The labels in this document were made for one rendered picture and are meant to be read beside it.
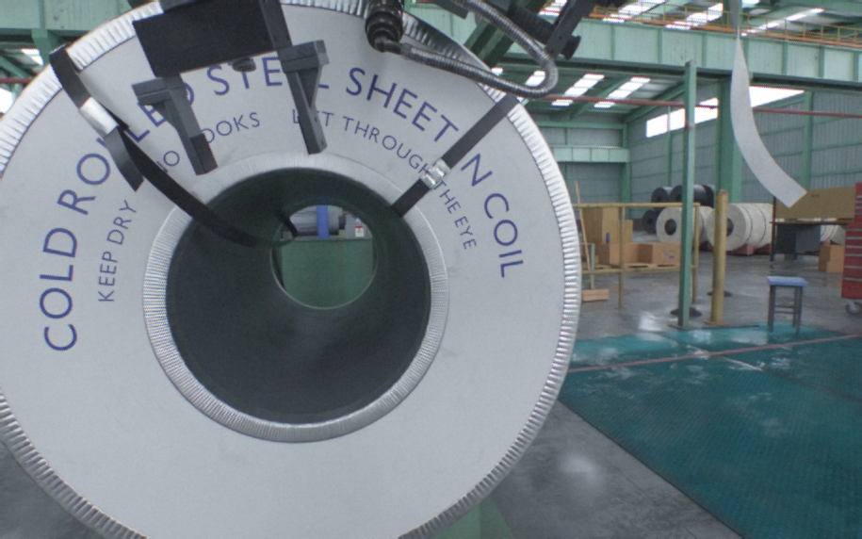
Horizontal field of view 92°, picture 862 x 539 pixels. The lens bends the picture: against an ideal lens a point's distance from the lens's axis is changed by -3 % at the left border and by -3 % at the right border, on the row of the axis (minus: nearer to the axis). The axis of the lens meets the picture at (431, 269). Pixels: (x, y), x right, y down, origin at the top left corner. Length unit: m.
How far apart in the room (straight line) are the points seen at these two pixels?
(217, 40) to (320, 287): 2.97
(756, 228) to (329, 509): 12.51
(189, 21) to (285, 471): 0.79
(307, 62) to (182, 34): 0.12
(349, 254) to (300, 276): 0.39
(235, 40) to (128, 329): 0.62
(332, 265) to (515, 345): 2.53
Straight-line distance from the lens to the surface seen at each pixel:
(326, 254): 3.36
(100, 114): 0.91
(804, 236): 11.13
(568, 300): 1.00
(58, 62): 1.00
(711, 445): 2.18
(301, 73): 0.48
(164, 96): 0.54
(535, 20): 0.82
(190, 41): 0.50
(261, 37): 0.47
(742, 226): 12.84
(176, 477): 1.03
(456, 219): 0.89
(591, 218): 10.79
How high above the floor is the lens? 0.91
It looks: 6 degrees down
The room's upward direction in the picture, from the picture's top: 1 degrees counter-clockwise
